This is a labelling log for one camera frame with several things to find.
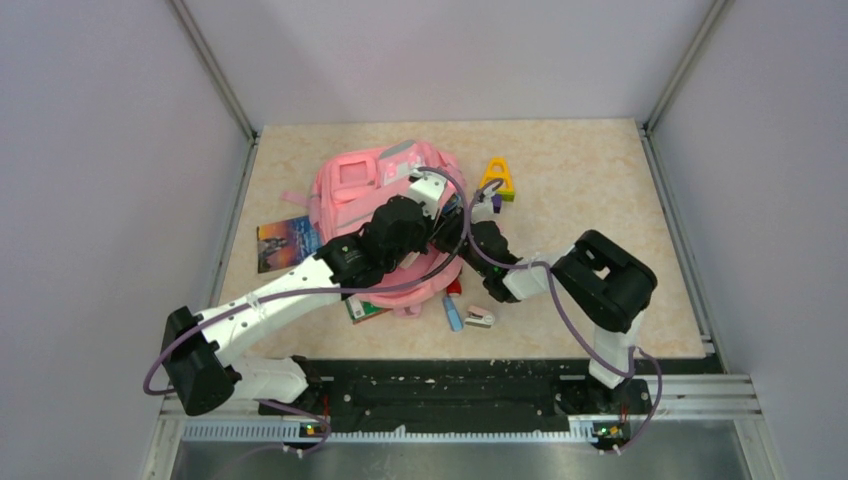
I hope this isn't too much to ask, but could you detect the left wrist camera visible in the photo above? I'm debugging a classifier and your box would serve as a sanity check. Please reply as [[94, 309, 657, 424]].
[[404, 169, 446, 220]]

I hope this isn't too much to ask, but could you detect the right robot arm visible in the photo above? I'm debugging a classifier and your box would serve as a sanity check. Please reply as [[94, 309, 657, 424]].
[[431, 213, 658, 412]]

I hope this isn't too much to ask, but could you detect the yellow toy triangle block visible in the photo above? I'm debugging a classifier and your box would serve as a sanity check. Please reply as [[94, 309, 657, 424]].
[[479, 157, 516, 202]]

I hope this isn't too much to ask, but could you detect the Jane Eyre book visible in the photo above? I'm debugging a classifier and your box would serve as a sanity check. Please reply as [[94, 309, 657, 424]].
[[256, 215, 323, 275]]

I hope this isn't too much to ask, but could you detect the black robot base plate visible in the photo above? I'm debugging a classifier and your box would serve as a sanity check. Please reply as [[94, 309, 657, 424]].
[[258, 354, 654, 420]]

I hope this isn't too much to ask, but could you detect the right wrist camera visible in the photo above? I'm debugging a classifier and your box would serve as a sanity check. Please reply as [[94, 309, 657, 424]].
[[471, 196, 497, 222]]

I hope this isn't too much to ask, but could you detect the pink student backpack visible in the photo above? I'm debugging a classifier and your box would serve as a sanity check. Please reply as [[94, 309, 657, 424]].
[[280, 140, 467, 317]]

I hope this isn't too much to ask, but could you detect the blue back-cover book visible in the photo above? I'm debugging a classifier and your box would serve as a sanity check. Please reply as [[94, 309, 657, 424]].
[[441, 193, 464, 215]]

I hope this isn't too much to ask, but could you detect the green picture book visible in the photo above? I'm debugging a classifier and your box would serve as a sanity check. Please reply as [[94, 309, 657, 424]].
[[345, 296, 390, 325]]

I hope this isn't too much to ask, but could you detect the aluminium frame rail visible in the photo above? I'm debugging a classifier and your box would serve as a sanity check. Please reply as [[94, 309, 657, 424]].
[[165, 0, 258, 143]]

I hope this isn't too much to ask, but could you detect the red black stamp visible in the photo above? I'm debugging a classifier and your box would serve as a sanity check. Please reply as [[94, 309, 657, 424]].
[[445, 278, 463, 297]]

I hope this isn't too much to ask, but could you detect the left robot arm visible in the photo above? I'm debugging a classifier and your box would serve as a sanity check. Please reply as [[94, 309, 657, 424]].
[[159, 195, 440, 416]]

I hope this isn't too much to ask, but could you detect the purple toy cube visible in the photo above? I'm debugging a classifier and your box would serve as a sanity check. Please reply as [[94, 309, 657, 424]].
[[491, 194, 503, 214]]

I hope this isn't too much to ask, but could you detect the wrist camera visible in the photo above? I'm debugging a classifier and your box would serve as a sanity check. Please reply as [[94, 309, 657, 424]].
[[404, 169, 446, 220], [471, 196, 497, 222]]

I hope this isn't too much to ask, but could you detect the white pink eraser case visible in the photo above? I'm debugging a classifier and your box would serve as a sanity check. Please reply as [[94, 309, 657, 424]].
[[464, 306, 496, 329]]

